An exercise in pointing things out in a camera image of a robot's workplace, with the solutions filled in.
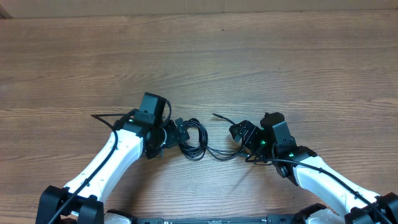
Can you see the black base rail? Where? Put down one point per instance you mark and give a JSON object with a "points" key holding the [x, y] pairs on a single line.
{"points": [[214, 221]]}

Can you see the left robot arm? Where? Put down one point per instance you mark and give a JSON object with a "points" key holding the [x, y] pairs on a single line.
{"points": [[140, 132]]}

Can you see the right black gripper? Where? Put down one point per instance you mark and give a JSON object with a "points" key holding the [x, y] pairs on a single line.
{"points": [[249, 143]]}

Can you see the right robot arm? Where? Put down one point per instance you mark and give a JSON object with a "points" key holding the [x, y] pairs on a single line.
{"points": [[345, 201]]}

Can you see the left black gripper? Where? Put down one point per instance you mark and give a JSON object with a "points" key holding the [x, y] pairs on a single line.
{"points": [[174, 135]]}

